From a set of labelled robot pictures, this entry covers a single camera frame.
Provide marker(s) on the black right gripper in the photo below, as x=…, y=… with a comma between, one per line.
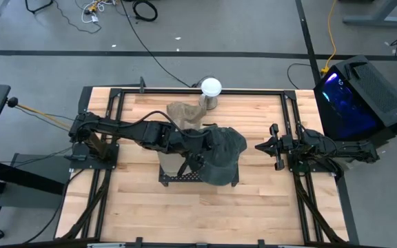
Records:
x=284, y=144

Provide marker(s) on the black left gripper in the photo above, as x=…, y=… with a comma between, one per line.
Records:
x=184, y=141

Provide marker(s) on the dark green baseball cap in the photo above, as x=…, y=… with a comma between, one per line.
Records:
x=226, y=155

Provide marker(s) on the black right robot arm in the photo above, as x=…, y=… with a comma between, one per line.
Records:
x=340, y=149

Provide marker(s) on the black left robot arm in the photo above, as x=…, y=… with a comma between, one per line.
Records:
x=115, y=128

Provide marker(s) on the black perforated metal rack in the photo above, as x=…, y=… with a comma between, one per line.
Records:
x=181, y=178

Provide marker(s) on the white lamp with metal base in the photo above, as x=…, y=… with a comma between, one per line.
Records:
x=211, y=87

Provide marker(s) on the black computer case blue light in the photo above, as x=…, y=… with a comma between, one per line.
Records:
x=374, y=100

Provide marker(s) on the grey desk foot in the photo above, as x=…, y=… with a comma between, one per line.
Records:
x=374, y=19

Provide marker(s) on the black aluminium table frame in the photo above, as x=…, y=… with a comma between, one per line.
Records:
x=253, y=92

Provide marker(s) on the black clamp post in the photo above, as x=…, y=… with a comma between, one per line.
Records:
x=142, y=84

